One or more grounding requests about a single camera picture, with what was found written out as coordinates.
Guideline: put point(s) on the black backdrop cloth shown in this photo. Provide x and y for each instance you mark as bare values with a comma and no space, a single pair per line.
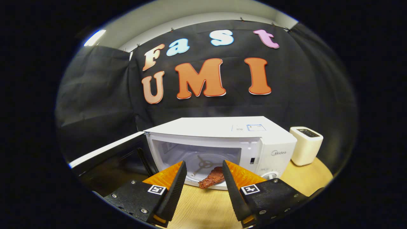
302,89

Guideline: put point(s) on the ceiling light panel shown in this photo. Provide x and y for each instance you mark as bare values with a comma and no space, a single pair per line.
94,38

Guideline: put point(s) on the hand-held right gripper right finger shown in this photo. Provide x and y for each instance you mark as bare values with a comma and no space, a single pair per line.
233,197

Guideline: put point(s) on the white toaster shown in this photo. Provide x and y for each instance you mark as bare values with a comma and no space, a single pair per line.
305,148

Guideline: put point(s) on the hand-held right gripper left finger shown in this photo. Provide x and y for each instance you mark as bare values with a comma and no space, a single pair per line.
175,194

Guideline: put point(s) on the dark red meat slice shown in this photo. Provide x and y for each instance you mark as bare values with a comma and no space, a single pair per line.
213,178

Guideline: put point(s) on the white microwave oven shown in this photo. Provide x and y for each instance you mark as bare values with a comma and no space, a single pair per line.
206,127

